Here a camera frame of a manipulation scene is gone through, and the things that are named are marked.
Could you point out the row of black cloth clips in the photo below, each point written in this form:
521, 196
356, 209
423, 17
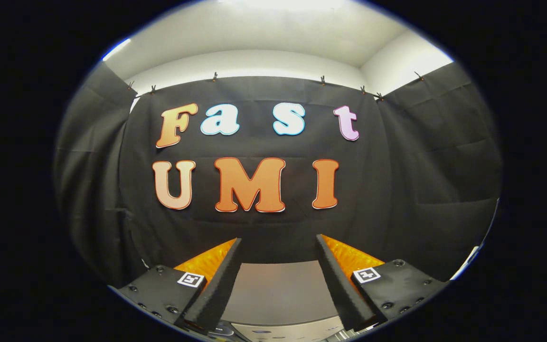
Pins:
214, 76

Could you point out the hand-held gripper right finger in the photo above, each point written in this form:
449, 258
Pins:
342, 289

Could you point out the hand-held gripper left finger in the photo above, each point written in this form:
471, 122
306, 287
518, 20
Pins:
212, 299

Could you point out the black backdrop cloth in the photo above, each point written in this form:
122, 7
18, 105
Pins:
397, 166

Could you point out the small washing machine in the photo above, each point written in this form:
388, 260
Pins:
221, 328

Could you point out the white paper sheet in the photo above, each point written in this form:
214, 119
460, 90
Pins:
466, 263

